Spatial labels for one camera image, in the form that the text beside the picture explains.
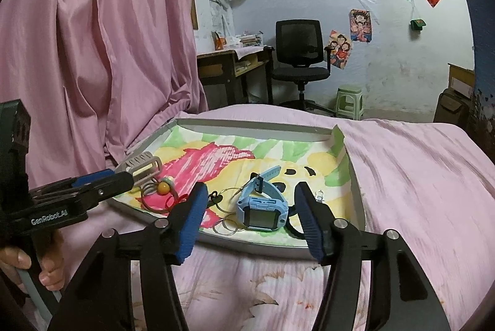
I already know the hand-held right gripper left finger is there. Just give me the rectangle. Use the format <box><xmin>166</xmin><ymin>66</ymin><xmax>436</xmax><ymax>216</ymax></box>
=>
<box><xmin>48</xmin><ymin>182</ymin><xmax>210</xmax><ymax>331</ymax></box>

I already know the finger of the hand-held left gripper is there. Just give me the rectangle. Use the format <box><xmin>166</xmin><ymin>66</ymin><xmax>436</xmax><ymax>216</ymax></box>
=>
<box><xmin>31</xmin><ymin>173</ymin><xmax>134</xmax><ymax>213</ymax></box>
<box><xmin>29</xmin><ymin>169</ymin><xmax>117</xmax><ymax>197</ymax></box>

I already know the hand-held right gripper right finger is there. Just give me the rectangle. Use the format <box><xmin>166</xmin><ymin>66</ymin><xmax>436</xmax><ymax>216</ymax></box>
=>
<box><xmin>295</xmin><ymin>182</ymin><xmax>451</xmax><ymax>331</ymax></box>

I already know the blue kids smartwatch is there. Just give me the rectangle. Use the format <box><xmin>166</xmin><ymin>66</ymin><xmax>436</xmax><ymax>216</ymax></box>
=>
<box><xmin>235</xmin><ymin>165</ymin><xmax>291</xmax><ymax>232</ymax></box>

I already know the shallow grey tray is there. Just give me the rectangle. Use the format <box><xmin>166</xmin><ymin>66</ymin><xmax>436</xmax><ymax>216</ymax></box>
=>
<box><xmin>107</xmin><ymin>117</ymin><xmax>366</xmax><ymax>260</ymax></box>

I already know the person's left hand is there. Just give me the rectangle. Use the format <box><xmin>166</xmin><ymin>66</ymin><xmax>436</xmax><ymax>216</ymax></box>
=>
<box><xmin>0</xmin><ymin>230</ymin><xmax>65</xmax><ymax>292</ymax></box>

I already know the colourful painted paper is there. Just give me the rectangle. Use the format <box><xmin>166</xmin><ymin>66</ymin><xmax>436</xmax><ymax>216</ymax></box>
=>
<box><xmin>127</xmin><ymin>124</ymin><xmax>353</xmax><ymax>244</ymax></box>

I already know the pink bed sheet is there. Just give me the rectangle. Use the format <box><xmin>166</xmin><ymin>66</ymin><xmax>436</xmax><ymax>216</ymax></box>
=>
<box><xmin>0</xmin><ymin>104</ymin><xmax>495</xmax><ymax>331</ymax></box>

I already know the pink curtain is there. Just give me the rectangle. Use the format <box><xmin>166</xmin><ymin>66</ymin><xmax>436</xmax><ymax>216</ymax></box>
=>
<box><xmin>0</xmin><ymin>0</ymin><xmax>210</xmax><ymax>187</ymax></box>

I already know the green plastic stool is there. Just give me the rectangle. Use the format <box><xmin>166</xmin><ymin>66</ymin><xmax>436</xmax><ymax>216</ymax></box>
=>
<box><xmin>334</xmin><ymin>84</ymin><xmax>364</xmax><ymax>120</ymax></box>

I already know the wooden desk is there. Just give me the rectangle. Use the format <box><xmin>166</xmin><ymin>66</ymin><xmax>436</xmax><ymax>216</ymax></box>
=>
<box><xmin>196</xmin><ymin>45</ymin><xmax>275</xmax><ymax>110</ymax></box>

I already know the black office chair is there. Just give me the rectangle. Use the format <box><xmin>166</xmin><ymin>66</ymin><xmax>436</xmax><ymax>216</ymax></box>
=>
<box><xmin>270</xmin><ymin>19</ymin><xmax>334</xmax><ymax>112</ymax></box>

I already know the pile of books and papers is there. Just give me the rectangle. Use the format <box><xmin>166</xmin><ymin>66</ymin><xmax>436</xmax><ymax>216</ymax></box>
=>
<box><xmin>211</xmin><ymin>31</ymin><xmax>264</xmax><ymax>49</ymax></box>

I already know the cardboard box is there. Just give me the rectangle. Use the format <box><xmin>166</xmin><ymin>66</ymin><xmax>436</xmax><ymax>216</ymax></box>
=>
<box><xmin>447</xmin><ymin>62</ymin><xmax>476</xmax><ymax>97</ymax></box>

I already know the thin metal wire ring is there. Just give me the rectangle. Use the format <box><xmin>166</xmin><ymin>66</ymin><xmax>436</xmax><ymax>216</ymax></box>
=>
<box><xmin>216</xmin><ymin>187</ymin><xmax>253</xmax><ymax>216</ymax></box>
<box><xmin>211</xmin><ymin>213</ymin><xmax>242</xmax><ymax>238</ymax></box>

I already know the cartoon family wall poster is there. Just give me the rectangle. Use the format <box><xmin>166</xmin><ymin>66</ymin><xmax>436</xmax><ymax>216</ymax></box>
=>
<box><xmin>327</xmin><ymin>30</ymin><xmax>354</xmax><ymax>70</ymax></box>

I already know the anime wall poster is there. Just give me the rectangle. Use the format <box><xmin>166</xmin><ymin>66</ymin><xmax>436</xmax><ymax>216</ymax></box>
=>
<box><xmin>349</xmin><ymin>9</ymin><xmax>373</xmax><ymax>43</ymax></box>

